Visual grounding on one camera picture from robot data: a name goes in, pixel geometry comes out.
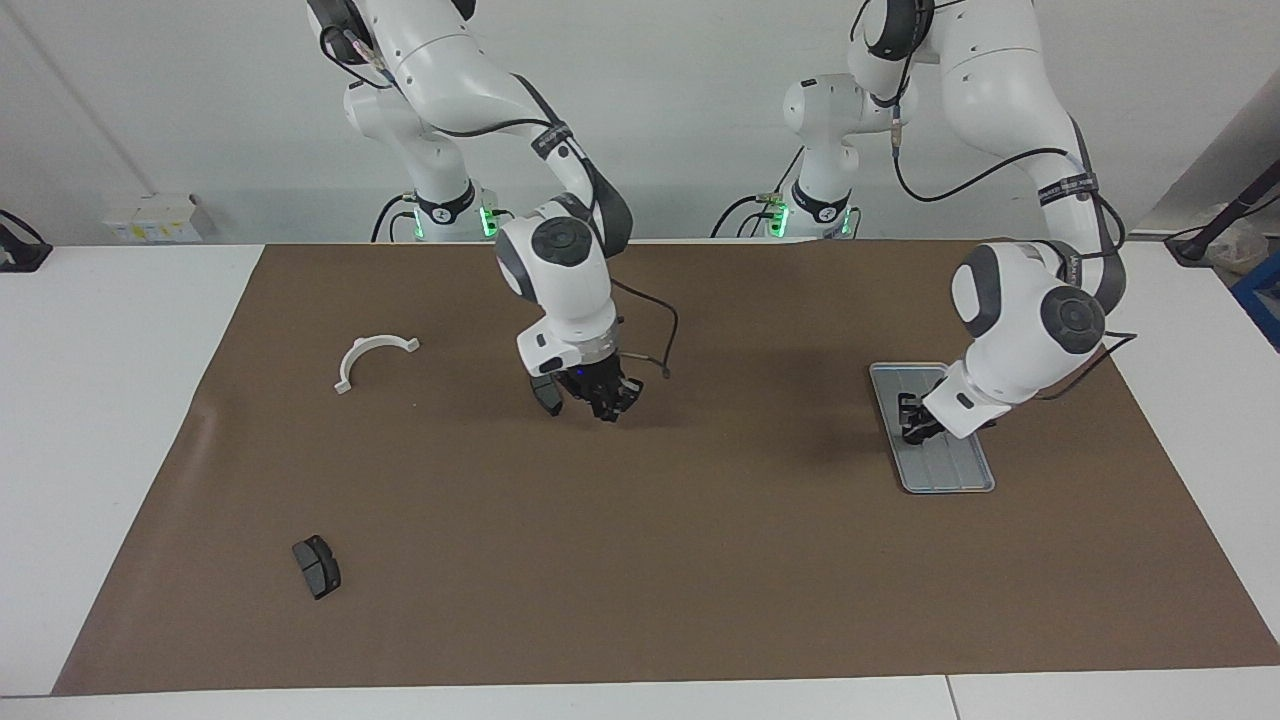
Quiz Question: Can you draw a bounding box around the white curved plastic bracket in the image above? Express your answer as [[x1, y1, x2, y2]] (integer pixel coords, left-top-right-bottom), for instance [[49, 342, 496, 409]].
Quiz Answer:
[[333, 334, 422, 395]]

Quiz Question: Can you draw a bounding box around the white wall socket box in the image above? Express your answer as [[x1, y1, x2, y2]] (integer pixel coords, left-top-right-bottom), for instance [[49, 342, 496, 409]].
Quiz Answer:
[[103, 193, 204, 244]]

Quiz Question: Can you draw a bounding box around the black right base cable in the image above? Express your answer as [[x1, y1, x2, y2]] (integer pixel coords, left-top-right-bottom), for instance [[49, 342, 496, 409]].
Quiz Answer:
[[371, 193, 421, 243]]

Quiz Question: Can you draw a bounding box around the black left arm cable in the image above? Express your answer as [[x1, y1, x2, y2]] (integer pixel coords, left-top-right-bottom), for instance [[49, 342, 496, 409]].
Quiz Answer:
[[855, 0, 1139, 401]]

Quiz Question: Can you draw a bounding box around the clear plastic bag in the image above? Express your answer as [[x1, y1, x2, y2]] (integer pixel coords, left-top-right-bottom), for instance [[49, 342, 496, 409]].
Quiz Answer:
[[1205, 205, 1271, 273]]

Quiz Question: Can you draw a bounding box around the black base cable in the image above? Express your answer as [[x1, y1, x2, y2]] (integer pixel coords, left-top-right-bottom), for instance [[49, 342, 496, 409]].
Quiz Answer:
[[371, 193, 421, 243], [710, 150, 806, 239]]

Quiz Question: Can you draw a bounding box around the brown table mat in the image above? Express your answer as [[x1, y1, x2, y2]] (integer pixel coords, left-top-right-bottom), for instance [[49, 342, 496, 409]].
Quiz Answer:
[[52, 240, 1280, 697]]

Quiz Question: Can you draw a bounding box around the blue crate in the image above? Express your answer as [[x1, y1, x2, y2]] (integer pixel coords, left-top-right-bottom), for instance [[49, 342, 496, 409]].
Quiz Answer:
[[1230, 250, 1280, 353]]

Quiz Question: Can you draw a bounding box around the silver metal tray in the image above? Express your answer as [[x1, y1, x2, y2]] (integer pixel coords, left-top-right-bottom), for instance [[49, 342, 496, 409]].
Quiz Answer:
[[868, 362, 997, 495]]

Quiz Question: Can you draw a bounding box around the black stand pole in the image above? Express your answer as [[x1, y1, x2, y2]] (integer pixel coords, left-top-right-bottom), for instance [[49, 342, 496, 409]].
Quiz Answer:
[[1165, 160, 1280, 266]]

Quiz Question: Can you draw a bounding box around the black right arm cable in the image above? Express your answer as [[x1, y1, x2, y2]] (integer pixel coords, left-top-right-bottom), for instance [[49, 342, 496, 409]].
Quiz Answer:
[[318, 20, 681, 381]]

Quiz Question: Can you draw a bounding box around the black clamp mount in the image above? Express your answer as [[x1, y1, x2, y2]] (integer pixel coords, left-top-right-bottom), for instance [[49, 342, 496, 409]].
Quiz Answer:
[[0, 208, 53, 273]]

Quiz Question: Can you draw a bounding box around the black left base cable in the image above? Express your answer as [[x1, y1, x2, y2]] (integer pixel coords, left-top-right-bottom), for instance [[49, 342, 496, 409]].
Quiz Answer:
[[710, 150, 806, 239]]

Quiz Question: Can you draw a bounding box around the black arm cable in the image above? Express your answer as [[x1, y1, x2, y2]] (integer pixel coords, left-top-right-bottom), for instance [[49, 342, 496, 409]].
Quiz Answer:
[[318, 20, 681, 381], [855, 0, 1139, 401]]

